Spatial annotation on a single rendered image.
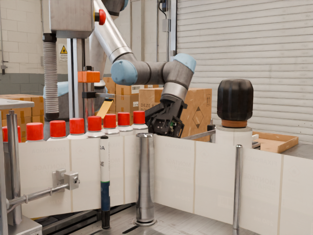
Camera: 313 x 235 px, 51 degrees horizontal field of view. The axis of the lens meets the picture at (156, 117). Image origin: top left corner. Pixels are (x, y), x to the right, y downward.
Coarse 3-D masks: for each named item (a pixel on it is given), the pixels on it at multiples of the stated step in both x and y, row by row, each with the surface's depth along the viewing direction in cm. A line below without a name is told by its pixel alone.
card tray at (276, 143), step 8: (264, 136) 182; (272, 136) 179; (280, 136) 176; (288, 136) 174; (296, 136) 171; (264, 144) 168; (272, 144) 168; (280, 144) 168; (288, 144) 159; (296, 144) 169; (280, 152) 151
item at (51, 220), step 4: (252, 144) 147; (72, 212) 73; (76, 212) 73; (80, 212) 74; (52, 216) 71; (56, 216) 71; (60, 216) 71; (64, 216) 71; (68, 216) 71; (48, 220) 69; (52, 220) 69; (56, 220) 69; (60, 220) 70; (44, 224) 67; (48, 224) 68
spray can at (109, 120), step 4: (108, 116) 83; (112, 116) 83; (104, 120) 83; (108, 120) 83; (112, 120) 83; (104, 124) 83; (108, 124) 83; (112, 124) 83; (104, 128) 84; (108, 128) 83; (112, 128) 83; (116, 128) 85; (104, 132) 82; (108, 132) 82; (112, 132) 82; (116, 132) 83; (108, 136) 82; (112, 136) 83
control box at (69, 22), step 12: (60, 0) 73; (72, 0) 74; (84, 0) 74; (60, 12) 73; (72, 12) 74; (84, 12) 75; (60, 24) 74; (72, 24) 74; (84, 24) 75; (60, 36) 86; (72, 36) 85; (84, 36) 85
